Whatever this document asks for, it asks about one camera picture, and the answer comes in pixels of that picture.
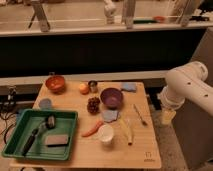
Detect yellow banana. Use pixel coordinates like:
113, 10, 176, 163
119, 118, 133, 145

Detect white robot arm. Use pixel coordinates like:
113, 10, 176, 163
158, 61, 213, 125

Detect small metal cup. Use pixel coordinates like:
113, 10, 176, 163
88, 80, 98, 93

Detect white plastic cup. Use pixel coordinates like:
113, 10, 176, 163
97, 125, 114, 145

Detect purple bowl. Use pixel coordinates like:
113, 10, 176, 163
100, 88, 123, 109

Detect blue cloth at back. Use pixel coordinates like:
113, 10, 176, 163
121, 82, 137, 92

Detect brown pine cone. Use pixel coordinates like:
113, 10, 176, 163
87, 97, 100, 114

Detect orange fruit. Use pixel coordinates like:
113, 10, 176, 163
79, 83, 89, 95

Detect blue cloth near bowl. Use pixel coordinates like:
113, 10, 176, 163
102, 110, 119, 123

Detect orange carrot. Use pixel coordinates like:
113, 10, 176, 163
81, 120, 104, 137

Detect orange bowl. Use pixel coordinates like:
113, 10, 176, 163
45, 75, 65, 93

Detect green plastic tray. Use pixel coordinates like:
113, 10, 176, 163
2, 109, 78, 161

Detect grey sponge block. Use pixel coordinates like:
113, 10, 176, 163
44, 134, 69, 146

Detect black handled brush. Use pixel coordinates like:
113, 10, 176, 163
22, 115, 56, 156

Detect black cables at left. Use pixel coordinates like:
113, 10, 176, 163
0, 85, 18, 144

